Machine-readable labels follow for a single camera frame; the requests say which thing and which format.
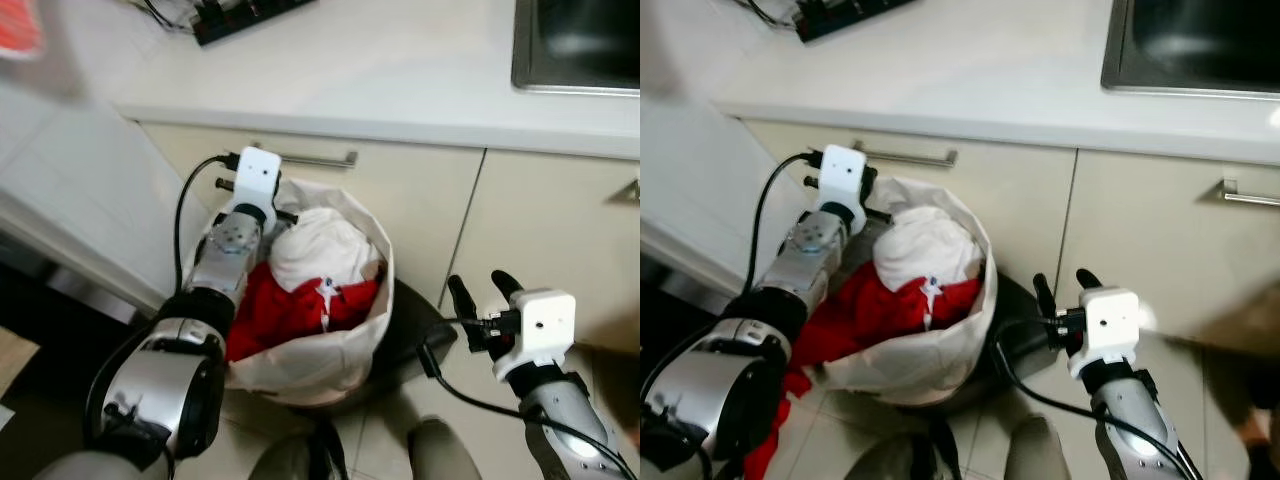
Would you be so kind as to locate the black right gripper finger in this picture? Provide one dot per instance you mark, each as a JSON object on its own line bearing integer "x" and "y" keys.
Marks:
{"x": 1090, "y": 280}
{"x": 1047, "y": 298}
{"x": 463, "y": 305}
{"x": 507, "y": 284}

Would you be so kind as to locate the white garment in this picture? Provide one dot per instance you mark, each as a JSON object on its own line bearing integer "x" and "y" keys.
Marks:
{"x": 320, "y": 245}
{"x": 925, "y": 245}

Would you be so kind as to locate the red garment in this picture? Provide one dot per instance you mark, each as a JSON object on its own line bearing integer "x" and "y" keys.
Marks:
{"x": 870, "y": 316}
{"x": 270, "y": 312}

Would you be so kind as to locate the tan paper bag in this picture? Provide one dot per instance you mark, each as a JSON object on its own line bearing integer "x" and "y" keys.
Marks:
{"x": 330, "y": 372}
{"x": 930, "y": 377}

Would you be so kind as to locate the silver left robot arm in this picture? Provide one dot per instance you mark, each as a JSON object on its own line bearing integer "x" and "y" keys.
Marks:
{"x": 720, "y": 390}
{"x": 160, "y": 390}

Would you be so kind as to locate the beige cabinet front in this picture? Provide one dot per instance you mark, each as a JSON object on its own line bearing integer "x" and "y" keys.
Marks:
{"x": 390, "y": 200}
{"x": 550, "y": 230}
{"x": 1150, "y": 240}
{"x": 1000, "y": 200}

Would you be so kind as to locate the grey robot right foot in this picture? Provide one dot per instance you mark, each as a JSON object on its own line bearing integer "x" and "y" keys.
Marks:
{"x": 445, "y": 455}
{"x": 1040, "y": 455}

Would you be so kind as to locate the grey robot foot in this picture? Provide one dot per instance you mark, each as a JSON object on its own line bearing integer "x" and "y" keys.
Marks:
{"x": 445, "y": 455}
{"x": 885, "y": 460}
{"x": 285, "y": 460}
{"x": 1040, "y": 455}

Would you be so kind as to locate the black power strip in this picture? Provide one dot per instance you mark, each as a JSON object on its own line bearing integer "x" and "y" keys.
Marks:
{"x": 240, "y": 22}
{"x": 850, "y": 20}

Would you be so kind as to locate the grey robot left foot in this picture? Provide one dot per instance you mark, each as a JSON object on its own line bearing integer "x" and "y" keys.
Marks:
{"x": 885, "y": 460}
{"x": 285, "y": 460}

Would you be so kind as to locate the steel kitchen sink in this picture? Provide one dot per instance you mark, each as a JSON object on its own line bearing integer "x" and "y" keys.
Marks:
{"x": 1190, "y": 45}
{"x": 580, "y": 50}

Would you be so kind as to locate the red orange packet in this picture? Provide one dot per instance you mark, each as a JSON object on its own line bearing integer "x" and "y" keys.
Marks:
{"x": 18, "y": 28}

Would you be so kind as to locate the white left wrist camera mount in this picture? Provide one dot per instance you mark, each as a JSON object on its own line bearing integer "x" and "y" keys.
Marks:
{"x": 257, "y": 180}
{"x": 842, "y": 180}

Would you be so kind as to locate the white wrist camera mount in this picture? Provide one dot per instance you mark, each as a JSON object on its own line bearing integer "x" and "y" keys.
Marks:
{"x": 1105, "y": 325}
{"x": 257, "y": 180}
{"x": 540, "y": 325}
{"x": 842, "y": 180}

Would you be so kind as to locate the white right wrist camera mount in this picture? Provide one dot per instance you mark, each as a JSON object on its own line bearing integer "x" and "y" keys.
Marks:
{"x": 540, "y": 325}
{"x": 1105, "y": 325}

